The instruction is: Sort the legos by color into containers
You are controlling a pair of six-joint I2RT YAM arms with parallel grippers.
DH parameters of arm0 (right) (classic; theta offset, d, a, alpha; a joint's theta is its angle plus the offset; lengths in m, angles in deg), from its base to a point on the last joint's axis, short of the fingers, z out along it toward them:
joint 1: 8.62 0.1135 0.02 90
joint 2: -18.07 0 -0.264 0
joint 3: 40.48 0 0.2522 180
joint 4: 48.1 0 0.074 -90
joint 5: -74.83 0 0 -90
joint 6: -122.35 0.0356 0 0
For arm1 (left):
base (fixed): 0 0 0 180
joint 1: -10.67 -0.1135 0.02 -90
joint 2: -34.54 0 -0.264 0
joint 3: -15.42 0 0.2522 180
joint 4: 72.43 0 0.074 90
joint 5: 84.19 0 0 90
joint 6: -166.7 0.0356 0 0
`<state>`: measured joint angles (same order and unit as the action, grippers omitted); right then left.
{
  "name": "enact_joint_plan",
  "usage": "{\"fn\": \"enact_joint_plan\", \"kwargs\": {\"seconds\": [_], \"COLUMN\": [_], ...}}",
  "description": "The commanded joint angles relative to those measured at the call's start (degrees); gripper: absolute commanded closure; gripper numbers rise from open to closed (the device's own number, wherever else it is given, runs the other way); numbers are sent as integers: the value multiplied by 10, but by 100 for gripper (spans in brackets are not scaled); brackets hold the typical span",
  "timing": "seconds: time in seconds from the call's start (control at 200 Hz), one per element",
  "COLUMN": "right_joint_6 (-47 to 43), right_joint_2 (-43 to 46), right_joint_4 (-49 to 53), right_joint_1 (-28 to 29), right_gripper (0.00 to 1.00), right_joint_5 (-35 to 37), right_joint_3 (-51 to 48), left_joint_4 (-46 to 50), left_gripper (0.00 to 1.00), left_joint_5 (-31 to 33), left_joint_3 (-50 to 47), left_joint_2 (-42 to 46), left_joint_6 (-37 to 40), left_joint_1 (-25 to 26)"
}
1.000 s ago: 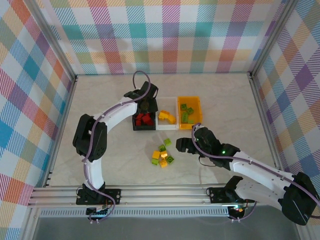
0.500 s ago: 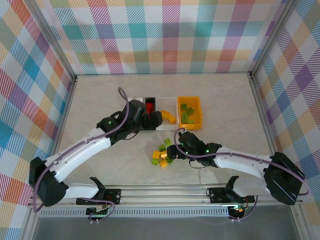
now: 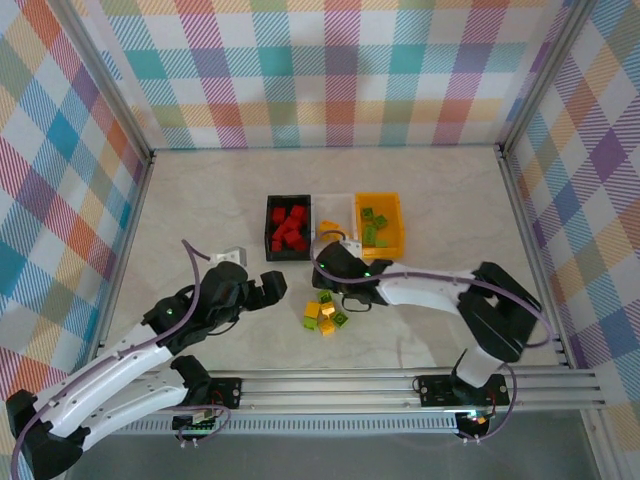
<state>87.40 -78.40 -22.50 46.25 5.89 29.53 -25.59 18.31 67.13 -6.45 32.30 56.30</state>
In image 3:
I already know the small circuit board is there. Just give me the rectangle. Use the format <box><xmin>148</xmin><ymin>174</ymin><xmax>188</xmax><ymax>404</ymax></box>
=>
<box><xmin>172</xmin><ymin>408</ymin><xmax>222</xmax><ymax>435</ymax></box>
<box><xmin>457</xmin><ymin>409</ymin><xmax>492</xmax><ymax>437</ymax></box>

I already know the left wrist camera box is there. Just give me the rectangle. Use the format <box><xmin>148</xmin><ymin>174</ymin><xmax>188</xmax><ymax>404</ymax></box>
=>
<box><xmin>208</xmin><ymin>245</ymin><xmax>248</xmax><ymax>268</ymax></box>

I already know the aluminium mounting rail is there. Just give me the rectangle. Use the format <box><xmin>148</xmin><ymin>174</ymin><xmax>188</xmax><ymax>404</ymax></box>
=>
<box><xmin>53</xmin><ymin>368</ymin><xmax>609</xmax><ymax>415</ymax></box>

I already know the aluminium frame post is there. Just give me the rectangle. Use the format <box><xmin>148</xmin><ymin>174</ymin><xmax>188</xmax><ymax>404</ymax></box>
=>
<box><xmin>47</xmin><ymin>0</ymin><xmax>154</xmax><ymax>162</ymax></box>
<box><xmin>498</xmin><ymin>0</ymin><xmax>597</xmax><ymax>154</ymax></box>

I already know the slotted grey cable duct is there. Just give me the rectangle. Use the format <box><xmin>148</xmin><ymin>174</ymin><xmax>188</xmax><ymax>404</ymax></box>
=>
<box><xmin>78</xmin><ymin>417</ymin><xmax>461</xmax><ymax>435</ymax></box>

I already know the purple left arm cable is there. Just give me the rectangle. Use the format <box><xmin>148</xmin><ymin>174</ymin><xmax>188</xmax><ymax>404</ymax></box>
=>
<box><xmin>10</xmin><ymin>238</ymin><xmax>234</xmax><ymax>447</ymax></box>

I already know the white translucent plastic bin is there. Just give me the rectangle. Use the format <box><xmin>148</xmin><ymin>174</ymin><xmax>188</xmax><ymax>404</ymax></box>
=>
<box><xmin>309</xmin><ymin>192</ymin><xmax>359</xmax><ymax>251</ymax></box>

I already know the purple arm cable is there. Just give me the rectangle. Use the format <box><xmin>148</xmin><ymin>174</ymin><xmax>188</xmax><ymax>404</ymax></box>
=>
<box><xmin>309</xmin><ymin>228</ymin><xmax>555</xmax><ymax>445</ymax></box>
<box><xmin>10</xmin><ymin>238</ymin><xmax>234</xmax><ymax>447</ymax></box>

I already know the orange plastic bin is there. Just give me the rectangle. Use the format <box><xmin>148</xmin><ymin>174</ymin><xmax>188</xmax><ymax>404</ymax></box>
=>
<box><xmin>353</xmin><ymin>191</ymin><xmax>404</xmax><ymax>261</ymax></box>

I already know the aluminium side rail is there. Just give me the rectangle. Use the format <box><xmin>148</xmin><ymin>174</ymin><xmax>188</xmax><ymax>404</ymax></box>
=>
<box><xmin>497</xmin><ymin>144</ymin><xmax>574</xmax><ymax>369</ymax></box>
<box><xmin>92</xmin><ymin>149</ymin><xmax>157</xmax><ymax>361</ymax></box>

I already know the black plastic bin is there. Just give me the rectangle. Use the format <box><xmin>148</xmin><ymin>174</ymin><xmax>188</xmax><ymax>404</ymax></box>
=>
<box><xmin>264</xmin><ymin>194</ymin><xmax>314</xmax><ymax>263</ymax></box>

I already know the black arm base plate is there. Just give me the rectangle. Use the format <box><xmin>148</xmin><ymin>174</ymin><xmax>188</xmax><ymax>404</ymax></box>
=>
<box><xmin>164</xmin><ymin>377</ymin><xmax>244</xmax><ymax>413</ymax></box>
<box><xmin>416</xmin><ymin>373</ymin><xmax>512</xmax><ymax>408</ymax></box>

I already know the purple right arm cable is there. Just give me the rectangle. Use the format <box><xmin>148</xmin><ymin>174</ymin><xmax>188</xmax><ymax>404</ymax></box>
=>
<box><xmin>309</xmin><ymin>228</ymin><xmax>555</xmax><ymax>445</ymax></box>

